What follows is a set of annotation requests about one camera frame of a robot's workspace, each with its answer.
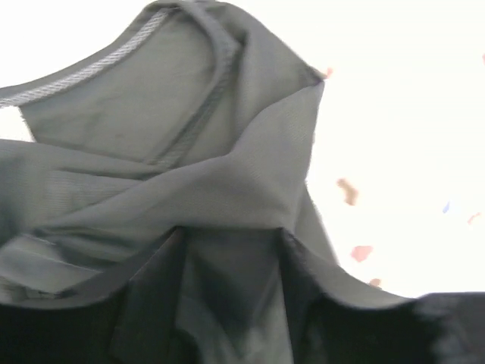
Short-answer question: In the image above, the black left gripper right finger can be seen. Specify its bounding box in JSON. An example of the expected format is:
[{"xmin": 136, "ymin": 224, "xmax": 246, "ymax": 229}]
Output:
[{"xmin": 278, "ymin": 231, "xmax": 484, "ymax": 363}]

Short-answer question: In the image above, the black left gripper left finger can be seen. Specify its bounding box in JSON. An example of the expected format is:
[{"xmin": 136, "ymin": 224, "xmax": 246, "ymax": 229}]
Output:
[{"xmin": 1, "ymin": 230, "xmax": 186, "ymax": 363}]

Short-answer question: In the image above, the grey t shirt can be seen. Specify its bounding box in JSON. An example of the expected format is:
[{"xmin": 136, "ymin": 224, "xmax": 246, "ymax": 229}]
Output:
[{"xmin": 0, "ymin": 0, "xmax": 414, "ymax": 364}]

